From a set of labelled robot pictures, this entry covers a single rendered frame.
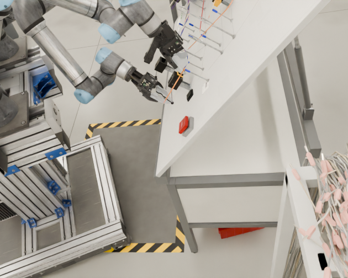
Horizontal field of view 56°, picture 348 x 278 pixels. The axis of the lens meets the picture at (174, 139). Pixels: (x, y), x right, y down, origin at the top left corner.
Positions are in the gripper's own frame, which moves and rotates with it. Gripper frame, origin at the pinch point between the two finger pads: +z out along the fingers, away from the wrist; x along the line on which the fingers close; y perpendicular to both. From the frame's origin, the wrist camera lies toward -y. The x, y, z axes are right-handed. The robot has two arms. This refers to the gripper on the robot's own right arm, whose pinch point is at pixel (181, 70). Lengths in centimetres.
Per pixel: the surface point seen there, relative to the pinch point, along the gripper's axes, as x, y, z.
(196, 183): -25.7, -18.5, 35.5
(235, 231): -6, -37, 107
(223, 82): -24.1, 16.0, 0.2
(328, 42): 170, 74, 142
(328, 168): -80, 33, -11
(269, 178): -28, 8, 49
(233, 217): -23, -20, 71
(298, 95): -5.1, 32.8, 35.4
